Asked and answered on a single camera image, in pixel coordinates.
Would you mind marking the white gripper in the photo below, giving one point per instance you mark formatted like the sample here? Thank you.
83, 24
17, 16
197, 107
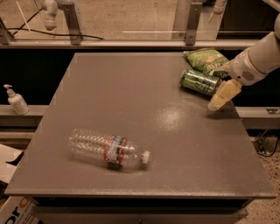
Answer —
241, 70

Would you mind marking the green soda can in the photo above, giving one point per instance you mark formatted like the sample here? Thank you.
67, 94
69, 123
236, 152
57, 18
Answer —
203, 83

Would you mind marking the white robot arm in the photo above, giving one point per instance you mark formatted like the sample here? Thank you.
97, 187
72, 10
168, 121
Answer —
265, 54

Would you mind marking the green jalapeno chip bag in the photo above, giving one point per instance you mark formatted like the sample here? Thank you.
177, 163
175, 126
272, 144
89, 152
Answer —
205, 60

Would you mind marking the clear plastic water bottle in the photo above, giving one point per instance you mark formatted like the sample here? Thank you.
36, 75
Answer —
113, 149

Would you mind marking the white hanging fixture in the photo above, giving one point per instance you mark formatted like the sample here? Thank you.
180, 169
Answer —
50, 10

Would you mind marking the white pump lotion bottle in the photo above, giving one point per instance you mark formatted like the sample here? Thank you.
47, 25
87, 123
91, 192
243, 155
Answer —
17, 101

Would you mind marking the white paper sheet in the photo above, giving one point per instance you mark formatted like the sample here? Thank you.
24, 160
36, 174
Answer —
7, 156

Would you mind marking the white cardboard box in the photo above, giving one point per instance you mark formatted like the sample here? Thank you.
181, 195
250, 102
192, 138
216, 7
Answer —
18, 210

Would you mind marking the right metal rail bracket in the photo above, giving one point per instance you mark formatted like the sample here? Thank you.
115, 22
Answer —
192, 23

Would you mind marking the metal rail bracket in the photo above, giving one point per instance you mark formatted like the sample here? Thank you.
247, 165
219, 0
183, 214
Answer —
72, 23
192, 23

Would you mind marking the left metal rail bracket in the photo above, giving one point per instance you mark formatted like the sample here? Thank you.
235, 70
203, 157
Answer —
72, 23

